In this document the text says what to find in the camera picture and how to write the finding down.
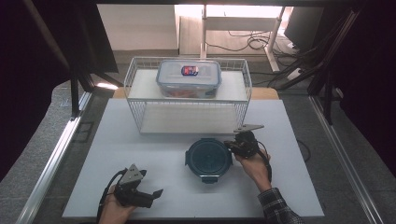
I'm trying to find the black floor cables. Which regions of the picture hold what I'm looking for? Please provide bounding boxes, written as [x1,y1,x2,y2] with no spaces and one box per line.
[206,30,300,60]

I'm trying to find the black metal stand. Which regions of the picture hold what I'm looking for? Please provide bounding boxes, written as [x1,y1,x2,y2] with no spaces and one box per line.
[276,8,365,125]
[69,3,124,120]

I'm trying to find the hand-held gripper cable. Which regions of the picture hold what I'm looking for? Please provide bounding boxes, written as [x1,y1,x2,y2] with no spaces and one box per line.
[96,168,129,224]
[256,141,273,183]

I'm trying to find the right hand-held gripper cable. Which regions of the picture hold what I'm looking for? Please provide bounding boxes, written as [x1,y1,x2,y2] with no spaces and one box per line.
[256,141,273,183]

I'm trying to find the aluminium rail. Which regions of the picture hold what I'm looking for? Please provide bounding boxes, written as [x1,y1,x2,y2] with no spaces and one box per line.
[309,94,384,224]
[15,91,92,224]

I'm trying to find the white desk frame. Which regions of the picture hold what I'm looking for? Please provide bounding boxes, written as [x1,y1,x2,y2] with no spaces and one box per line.
[200,4,286,73]

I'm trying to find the left hand-held gripper cable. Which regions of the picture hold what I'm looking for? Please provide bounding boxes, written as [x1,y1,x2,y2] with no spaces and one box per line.
[96,168,129,224]

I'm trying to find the clear rectangular food container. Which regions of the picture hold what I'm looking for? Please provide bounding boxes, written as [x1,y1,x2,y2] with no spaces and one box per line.
[155,59,223,99]

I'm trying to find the dark monitor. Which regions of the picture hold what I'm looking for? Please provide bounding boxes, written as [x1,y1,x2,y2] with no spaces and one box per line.
[283,7,325,52]

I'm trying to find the white wire shelf rack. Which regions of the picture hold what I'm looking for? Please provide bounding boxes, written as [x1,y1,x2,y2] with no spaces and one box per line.
[123,56,252,136]

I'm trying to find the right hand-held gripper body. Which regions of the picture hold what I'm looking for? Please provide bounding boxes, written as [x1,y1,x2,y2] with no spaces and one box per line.
[232,124,265,158]

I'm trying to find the round dark food container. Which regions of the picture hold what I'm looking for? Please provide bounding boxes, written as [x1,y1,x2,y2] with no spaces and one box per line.
[184,137,233,185]

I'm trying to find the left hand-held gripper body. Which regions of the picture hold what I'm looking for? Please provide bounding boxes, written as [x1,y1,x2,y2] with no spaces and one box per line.
[113,163,153,209]

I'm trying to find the person's left hand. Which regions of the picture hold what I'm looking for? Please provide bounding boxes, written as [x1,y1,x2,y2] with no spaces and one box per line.
[98,185,136,224]

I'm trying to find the thin black cable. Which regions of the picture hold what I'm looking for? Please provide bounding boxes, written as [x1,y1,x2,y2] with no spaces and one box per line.
[297,139,312,162]

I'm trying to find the wooden table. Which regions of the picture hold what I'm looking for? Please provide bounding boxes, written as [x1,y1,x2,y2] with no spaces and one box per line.
[111,87,279,101]

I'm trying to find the person's right hand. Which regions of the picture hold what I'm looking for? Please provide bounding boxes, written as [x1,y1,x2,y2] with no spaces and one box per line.
[234,148,272,192]

